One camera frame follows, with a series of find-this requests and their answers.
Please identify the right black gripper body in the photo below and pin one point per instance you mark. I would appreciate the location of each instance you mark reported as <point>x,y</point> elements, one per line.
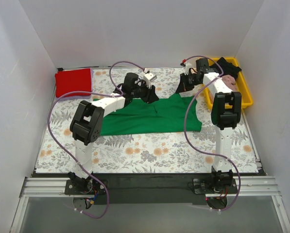
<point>187,81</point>

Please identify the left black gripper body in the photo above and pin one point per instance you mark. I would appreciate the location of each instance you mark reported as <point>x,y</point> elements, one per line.
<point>147,91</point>

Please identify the green t shirt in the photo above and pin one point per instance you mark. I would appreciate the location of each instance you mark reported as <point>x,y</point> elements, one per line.
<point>162,116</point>

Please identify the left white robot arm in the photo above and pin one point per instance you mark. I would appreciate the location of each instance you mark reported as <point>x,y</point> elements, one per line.
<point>86,125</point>

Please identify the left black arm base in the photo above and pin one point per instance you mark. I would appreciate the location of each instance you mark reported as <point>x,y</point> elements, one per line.
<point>87,188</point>

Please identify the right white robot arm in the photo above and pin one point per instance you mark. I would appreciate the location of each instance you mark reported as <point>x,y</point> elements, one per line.
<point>226,109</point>

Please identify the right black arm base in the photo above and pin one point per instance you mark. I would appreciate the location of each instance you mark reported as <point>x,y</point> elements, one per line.
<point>217,183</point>

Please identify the floral patterned table mat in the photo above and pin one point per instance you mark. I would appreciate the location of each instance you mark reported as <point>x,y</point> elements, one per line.
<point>153,152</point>

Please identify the pink crumpled t shirt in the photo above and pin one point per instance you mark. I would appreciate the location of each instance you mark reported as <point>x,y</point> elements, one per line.
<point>230,82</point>

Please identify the black crumpled t shirt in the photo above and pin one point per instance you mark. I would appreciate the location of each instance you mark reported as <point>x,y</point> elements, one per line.
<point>227,67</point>

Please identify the red folded t shirt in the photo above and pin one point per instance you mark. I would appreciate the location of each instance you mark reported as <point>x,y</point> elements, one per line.
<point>73,80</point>

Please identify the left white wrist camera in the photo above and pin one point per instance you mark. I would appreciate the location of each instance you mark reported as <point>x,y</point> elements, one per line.
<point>149,77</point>

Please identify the aluminium frame rail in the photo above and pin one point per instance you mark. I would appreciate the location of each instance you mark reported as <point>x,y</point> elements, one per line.
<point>149,203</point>

